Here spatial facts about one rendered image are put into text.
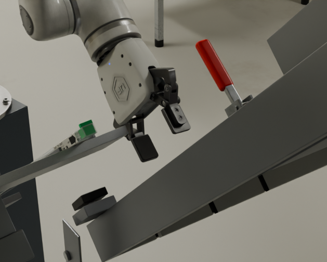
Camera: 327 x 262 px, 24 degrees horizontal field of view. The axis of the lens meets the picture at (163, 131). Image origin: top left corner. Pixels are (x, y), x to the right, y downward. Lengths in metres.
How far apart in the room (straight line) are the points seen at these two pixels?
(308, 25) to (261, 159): 0.13
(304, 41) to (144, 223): 0.39
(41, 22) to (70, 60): 2.16
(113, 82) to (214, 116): 1.74
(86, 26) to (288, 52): 0.49
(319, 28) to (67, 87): 2.44
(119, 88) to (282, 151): 0.47
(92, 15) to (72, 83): 1.96
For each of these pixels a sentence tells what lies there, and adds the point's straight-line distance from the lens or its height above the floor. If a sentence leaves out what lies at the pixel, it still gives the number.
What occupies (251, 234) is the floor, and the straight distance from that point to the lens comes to 2.29.
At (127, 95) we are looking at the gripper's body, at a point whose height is 0.92.
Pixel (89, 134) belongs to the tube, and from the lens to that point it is 0.75.
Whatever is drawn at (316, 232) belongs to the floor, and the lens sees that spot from 2.33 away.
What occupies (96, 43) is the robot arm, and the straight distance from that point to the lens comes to 1.12.
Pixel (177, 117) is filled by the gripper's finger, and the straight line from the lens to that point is 1.06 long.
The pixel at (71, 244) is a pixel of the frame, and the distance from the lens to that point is 1.13.
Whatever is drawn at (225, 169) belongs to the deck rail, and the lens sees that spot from 0.77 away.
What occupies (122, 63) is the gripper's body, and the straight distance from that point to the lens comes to 1.10.
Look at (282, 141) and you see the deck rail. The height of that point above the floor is 1.09.
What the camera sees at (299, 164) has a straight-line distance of 1.36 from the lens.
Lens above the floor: 1.46
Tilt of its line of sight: 32 degrees down
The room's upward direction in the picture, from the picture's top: straight up
